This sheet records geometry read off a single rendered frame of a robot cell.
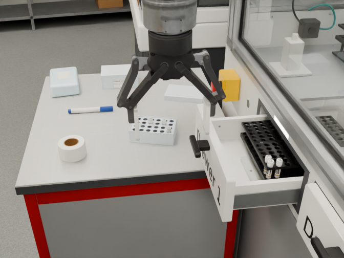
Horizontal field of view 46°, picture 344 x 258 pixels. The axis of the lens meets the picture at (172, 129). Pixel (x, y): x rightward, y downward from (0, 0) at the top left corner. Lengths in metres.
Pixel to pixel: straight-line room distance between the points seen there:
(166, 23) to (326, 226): 0.42
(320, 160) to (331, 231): 0.12
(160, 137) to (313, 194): 0.50
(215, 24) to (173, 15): 0.97
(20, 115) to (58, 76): 1.50
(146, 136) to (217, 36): 0.66
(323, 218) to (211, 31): 1.05
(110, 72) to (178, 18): 0.79
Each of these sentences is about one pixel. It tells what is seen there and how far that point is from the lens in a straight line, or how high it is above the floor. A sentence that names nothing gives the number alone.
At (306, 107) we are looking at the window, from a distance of 0.82.
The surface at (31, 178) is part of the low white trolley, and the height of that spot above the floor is 0.76.
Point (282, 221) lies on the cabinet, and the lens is 0.95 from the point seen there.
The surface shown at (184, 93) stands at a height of 0.78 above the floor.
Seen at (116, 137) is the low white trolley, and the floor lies 0.76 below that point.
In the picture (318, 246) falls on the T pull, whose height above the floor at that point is 0.91.
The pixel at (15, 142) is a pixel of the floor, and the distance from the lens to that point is 2.65.
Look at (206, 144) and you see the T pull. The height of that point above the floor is 0.91.
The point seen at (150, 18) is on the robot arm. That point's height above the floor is 1.20.
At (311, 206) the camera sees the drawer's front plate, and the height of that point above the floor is 0.90.
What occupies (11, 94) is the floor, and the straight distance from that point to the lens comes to 3.23.
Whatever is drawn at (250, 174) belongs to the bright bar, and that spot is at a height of 0.85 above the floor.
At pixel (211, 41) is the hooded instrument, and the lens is 1.64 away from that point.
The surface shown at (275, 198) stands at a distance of 0.83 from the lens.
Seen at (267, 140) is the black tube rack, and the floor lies 0.90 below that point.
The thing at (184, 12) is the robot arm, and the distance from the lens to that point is 0.66.
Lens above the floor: 1.40
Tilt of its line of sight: 32 degrees down
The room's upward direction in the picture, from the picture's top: straight up
